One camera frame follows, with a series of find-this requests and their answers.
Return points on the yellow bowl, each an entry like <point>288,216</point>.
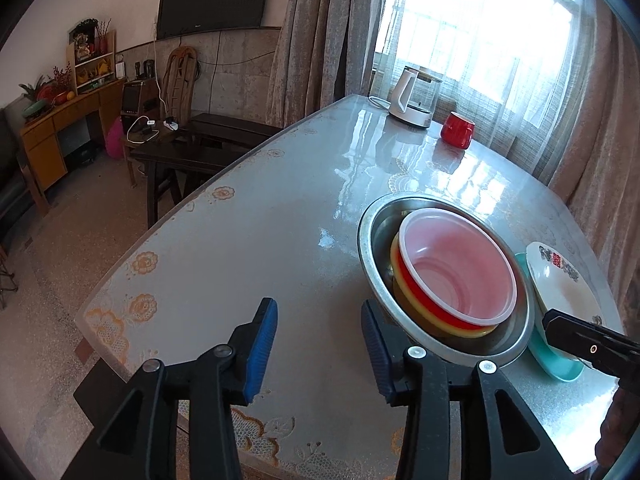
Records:
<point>470,331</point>

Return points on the red cup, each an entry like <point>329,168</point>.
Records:
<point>456,131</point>

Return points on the white power strip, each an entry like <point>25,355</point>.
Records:
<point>171,123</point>

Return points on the stainless steel bowl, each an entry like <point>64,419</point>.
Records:
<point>380,240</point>

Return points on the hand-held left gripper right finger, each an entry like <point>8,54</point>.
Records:
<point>375,355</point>

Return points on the black speaker box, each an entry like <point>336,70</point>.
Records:
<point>137,100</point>

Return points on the teal plate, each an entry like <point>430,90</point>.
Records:
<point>550,360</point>

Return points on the potted plant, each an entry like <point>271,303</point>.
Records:
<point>37,87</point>

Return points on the beige velvet curtain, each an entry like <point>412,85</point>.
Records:
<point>315,45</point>
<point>600,170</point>

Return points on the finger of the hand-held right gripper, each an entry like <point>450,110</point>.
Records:
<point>590,347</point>

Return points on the white electric kettle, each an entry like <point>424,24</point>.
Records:
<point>405,95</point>

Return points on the black sofa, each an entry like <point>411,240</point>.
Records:
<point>15,180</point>

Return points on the yellow wooden desk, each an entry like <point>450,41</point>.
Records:
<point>55,130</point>

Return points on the red plastic bowl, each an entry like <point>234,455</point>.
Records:
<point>450,270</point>

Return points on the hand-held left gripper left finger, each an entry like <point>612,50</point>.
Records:
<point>262,350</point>

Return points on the large white plate red characters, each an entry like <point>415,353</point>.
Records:
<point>565,290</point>

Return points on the white sheer curtain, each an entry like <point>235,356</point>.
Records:
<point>490,50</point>

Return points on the dark wooden bench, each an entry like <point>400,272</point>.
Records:
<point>100,390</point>
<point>230,127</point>
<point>185,160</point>

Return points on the pink bag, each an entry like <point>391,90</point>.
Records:
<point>114,140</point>

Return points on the small wooden display shelf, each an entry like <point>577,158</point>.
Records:
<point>92,62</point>

